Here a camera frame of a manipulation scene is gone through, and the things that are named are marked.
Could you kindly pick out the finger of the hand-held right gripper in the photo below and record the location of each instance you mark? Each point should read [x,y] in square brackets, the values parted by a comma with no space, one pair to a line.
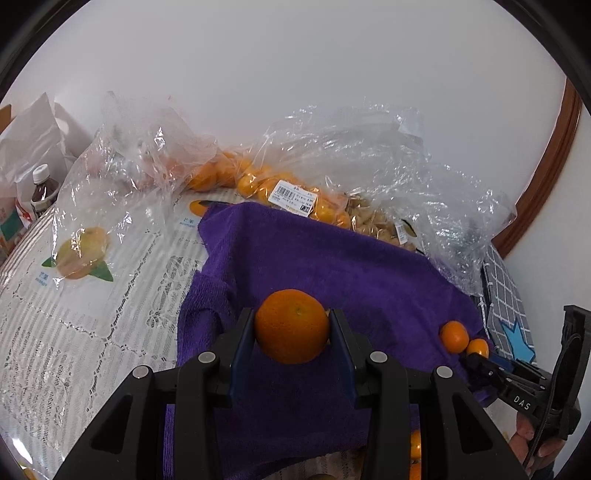
[502,362]
[485,373]

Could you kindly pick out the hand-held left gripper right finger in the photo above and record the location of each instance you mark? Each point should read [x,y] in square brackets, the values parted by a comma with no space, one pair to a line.
[344,355]

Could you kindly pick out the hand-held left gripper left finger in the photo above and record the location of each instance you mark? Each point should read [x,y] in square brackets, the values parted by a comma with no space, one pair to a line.
[241,350]

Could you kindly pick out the small tangerine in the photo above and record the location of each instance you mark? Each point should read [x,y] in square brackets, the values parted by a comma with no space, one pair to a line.
[478,346]
[455,336]

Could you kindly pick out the large orange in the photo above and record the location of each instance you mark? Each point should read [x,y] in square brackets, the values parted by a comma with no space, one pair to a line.
[291,325]

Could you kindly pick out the bag of beige husked fruits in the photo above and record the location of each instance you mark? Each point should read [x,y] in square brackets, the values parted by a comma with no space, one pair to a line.
[374,217]

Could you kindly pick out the person's right hand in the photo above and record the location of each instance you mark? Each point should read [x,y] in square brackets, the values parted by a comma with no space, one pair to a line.
[524,431]

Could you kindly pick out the grey checkered pouch blue star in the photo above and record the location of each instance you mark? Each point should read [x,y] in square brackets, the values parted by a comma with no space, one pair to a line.
[505,300]

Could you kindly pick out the purple towel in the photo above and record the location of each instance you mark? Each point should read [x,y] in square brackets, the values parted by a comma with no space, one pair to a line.
[323,263]

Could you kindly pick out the bag of small tangerines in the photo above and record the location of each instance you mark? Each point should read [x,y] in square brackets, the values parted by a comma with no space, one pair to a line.
[258,182]

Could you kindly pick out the large clear plastic bag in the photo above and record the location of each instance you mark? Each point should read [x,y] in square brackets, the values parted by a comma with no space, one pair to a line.
[392,157]

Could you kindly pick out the brown wooden trim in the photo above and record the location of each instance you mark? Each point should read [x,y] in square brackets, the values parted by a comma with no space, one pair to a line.
[549,161]

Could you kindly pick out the crumpled clear plastic bag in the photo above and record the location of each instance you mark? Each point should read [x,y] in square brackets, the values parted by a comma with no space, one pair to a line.
[134,152]

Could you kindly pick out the dark bottle white cap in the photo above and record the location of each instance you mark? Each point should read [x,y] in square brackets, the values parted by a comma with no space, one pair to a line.
[42,189]

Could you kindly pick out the colourful drink carton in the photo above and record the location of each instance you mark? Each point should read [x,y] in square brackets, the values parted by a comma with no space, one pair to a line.
[14,226]

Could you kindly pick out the white paper bag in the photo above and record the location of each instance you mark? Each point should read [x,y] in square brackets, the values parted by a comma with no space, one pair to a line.
[37,134]

